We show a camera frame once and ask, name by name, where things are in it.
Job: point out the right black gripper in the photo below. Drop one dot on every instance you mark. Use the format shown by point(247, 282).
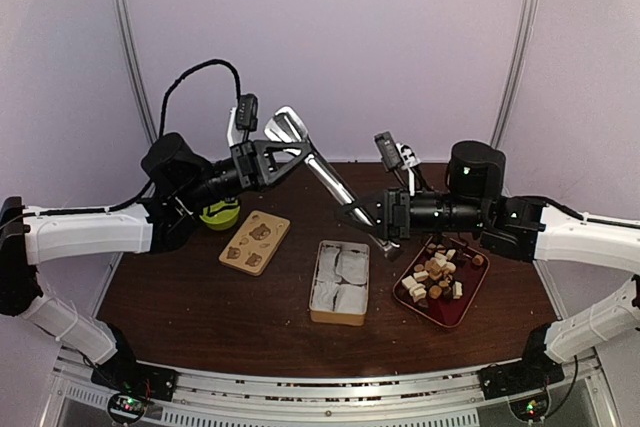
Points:
point(395, 230)

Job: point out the aluminium frame post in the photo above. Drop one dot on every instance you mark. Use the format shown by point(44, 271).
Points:
point(134, 71)
point(524, 31)

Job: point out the tan bear tin lid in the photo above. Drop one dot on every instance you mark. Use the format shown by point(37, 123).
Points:
point(255, 243)

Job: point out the round brown chocolate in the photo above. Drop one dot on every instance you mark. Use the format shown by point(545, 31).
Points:
point(435, 291)

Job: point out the lime green plastic bowl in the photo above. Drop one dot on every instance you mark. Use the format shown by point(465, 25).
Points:
point(221, 216)

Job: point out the red rectangular tray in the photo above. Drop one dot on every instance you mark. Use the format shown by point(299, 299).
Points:
point(446, 262)

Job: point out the brown chocolate near tray corner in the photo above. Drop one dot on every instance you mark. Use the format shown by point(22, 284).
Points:
point(479, 260)

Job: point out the right aluminium frame post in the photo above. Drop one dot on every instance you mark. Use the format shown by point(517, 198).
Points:
point(524, 31)

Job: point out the front aluminium rail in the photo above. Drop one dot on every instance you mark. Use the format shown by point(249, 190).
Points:
point(453, 397)

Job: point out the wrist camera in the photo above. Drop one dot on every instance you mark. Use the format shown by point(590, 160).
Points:
point(243, 119)
point(400, 160)

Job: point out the white chocolate block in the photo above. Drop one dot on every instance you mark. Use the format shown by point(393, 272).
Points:
point(409, 282)

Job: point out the metal tongs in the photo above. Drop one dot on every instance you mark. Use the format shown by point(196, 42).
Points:
point(286, 126)

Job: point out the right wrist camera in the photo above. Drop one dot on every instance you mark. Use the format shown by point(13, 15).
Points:
point(400, 160)

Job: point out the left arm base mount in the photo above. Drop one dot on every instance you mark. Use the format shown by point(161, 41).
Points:
point(142, 381)

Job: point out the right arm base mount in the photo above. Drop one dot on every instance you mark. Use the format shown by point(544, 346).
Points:
point(506, 380)

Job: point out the left aluminium frame post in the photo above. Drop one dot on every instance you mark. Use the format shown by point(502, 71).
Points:
point(134, 71)

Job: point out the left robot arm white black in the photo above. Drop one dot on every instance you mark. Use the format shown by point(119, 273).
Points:
point(184, 184)

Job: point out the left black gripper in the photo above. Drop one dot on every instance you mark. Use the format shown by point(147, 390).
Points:
point(252, 157)

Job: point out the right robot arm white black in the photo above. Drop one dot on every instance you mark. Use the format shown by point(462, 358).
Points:
point(523, 228)

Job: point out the tan tin box with paper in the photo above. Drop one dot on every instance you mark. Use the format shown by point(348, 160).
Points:
point(340, 284)

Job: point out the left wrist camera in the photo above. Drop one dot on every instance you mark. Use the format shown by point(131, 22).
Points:
point(243, 119)

